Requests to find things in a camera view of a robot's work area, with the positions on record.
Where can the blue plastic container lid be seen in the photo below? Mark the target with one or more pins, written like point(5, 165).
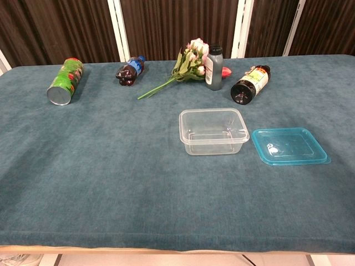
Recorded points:
point(288, 147)

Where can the grey bottle with black cap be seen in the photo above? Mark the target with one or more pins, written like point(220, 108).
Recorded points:
point(215, 72)

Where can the clear plastic food container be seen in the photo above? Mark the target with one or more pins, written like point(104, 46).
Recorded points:
point(213, 144)

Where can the cola bottle with blue label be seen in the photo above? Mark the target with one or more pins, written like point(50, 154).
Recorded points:
point(129, 72)

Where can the pink artificial flower bouquet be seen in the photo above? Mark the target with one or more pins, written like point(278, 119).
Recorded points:
point(188, 65)

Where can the green chip can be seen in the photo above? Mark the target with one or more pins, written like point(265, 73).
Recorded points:
point(66, 80)

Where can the dark bottle with yellow label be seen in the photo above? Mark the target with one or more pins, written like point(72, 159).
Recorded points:
point(249, 84)

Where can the white partition frame post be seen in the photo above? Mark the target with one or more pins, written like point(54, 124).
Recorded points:
point(294, 27)
point(119, 30)
point(242, 27)
point(4, 62)

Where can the white table leg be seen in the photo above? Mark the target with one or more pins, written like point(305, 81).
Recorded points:
point(319, 261)
point(52, 260)

